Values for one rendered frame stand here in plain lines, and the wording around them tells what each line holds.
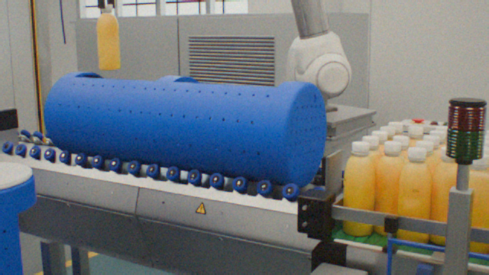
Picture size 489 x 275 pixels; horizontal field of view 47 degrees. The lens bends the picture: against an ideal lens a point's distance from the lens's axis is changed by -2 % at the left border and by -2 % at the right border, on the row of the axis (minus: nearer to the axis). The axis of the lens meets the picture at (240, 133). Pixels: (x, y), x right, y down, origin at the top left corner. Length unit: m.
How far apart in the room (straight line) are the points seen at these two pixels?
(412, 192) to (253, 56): 2.15
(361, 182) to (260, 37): 2.05
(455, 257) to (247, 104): 0.67
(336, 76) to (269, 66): 1.49
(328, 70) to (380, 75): 2.55
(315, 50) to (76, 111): 0.77
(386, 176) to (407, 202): 0.08
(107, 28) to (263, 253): 0.90
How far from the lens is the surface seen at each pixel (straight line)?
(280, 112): 1.41
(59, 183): 1.97
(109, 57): 1.94
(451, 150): 1.02
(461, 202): 1.05
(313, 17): 1.82
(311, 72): 1.79
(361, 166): 1.31
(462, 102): 1.00
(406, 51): 4.22
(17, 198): 1.41
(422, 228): 1.26
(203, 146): 1.53
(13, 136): 2.36
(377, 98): 4.34
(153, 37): 3.84
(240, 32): 3.36
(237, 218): 1.54
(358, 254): 1.30
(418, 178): 1.28
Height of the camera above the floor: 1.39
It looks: 11 degrees down
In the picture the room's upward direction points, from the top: 1 degrees counter-clockwise
